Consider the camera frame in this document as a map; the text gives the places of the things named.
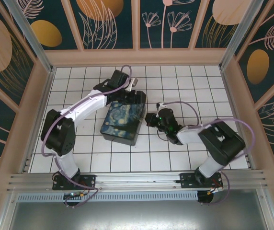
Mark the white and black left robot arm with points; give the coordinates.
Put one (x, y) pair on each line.
(86, 105)

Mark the grey metal sheet panel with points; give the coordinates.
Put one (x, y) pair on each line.
(137, 215)

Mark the black box with painted lid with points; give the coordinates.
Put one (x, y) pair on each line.
(122, 119)

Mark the aluminium corner post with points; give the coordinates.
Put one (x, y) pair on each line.
(31, 38)
(242, 28)

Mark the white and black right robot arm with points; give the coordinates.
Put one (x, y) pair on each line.
(189, 134)

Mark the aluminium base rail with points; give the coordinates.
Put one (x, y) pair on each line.
(137, 180)

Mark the aluminium side frame rail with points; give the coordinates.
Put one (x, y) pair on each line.
(42, 107)

